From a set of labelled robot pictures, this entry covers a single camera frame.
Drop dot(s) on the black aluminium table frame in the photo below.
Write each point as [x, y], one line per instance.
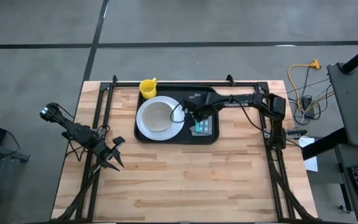
[238, 84]

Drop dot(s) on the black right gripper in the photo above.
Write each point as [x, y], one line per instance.
[200, 107]

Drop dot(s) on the white round plate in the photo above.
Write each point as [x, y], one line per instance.
[145, 130]

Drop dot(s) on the yellow mug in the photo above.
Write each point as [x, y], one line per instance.
[148, 90]

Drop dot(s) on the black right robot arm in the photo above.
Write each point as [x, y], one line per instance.
[222, 99]

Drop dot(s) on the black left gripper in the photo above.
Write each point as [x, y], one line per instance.
[99, 151]

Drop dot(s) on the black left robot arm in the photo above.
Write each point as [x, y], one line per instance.
[73, 129]

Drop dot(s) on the black plastic serving tray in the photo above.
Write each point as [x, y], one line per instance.
[179, 138]

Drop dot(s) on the black power adapter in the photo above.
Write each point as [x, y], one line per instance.
[308, 104]

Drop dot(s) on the grey cloth napkin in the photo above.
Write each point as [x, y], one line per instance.
[210, 132]

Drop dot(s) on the white paper sheet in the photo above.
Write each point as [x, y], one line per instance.
[312, 165]

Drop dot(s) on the off-white bowl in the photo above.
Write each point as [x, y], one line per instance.
[157, 116]

